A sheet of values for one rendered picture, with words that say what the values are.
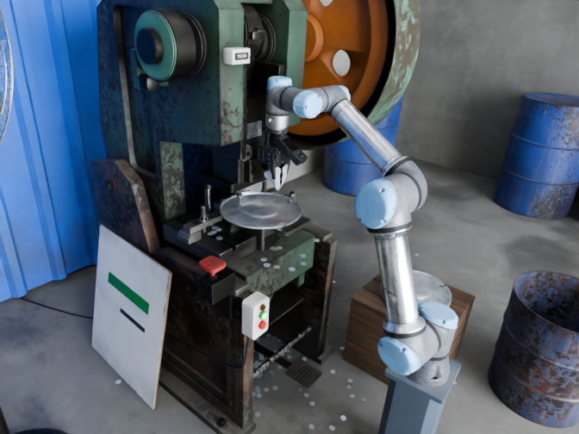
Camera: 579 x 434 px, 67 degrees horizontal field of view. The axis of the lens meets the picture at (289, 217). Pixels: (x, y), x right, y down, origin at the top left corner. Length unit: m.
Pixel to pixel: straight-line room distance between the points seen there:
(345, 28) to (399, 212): 0.79
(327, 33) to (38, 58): 1.33
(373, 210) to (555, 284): 1.27
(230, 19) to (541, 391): 1.72
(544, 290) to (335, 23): 1.43
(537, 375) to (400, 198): 1.10
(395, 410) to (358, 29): 1.27
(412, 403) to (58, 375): 1.43
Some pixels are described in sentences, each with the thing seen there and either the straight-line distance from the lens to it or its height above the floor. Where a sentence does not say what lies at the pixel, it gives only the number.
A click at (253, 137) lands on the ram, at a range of 1.51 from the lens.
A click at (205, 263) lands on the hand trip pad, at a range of 1.32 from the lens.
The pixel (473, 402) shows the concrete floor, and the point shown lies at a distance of 2.14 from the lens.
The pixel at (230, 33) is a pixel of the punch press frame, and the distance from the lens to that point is 1.31.
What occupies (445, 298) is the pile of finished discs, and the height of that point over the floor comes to 0.39.
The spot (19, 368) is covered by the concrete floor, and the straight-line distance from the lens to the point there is 2.28.
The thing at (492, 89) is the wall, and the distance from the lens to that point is 4.55.
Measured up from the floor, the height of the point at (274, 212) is 0.79.
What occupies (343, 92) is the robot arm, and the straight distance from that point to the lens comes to 1.42.
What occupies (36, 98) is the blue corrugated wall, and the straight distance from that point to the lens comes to 2.41.
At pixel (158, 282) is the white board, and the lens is 1.67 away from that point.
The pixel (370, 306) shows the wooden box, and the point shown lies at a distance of 1.88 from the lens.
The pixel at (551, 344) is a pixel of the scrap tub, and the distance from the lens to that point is 1.92.
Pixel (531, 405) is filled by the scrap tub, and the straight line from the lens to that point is 2.12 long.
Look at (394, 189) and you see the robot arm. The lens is 1.12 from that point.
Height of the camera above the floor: 1.47
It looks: 27 degrees down
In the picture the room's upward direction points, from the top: 4 degrees clockwise
